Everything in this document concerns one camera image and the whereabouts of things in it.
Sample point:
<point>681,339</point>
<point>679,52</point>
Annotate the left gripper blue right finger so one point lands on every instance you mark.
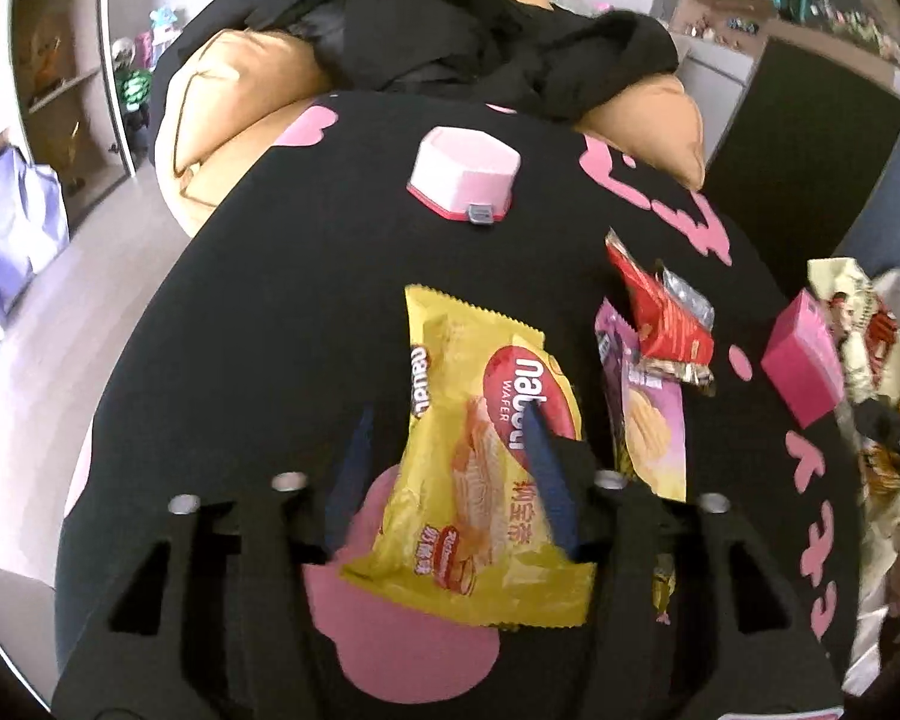
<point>555,493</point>

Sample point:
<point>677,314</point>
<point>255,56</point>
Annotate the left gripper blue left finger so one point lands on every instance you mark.
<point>346,486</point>

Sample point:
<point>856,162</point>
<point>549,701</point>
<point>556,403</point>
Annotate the yellow wafer snack bag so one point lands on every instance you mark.
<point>463,533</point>

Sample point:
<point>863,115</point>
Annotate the red foil snack wrapper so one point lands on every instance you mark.
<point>672,342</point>

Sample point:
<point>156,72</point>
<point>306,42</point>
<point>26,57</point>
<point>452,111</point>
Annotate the orange snack wrapper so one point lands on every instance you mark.
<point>867,338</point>

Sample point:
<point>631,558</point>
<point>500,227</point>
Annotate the pink chip snack bag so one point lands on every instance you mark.
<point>646,411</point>

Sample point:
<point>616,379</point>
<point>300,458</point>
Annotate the pink tissue box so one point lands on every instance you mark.
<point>802,363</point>

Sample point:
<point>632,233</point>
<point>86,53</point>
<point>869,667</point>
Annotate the small pink white box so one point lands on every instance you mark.
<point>464,175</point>

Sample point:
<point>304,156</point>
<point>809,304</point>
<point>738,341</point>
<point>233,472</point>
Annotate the purple plastic bag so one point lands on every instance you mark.
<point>34,225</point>

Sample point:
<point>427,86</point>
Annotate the black clothing on sofa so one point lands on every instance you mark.
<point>549,63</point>

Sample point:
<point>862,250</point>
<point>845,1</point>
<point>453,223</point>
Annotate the tan leather sofa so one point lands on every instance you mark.
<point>242,89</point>

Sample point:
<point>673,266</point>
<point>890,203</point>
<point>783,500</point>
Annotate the white display shelf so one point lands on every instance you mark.
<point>68,116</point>

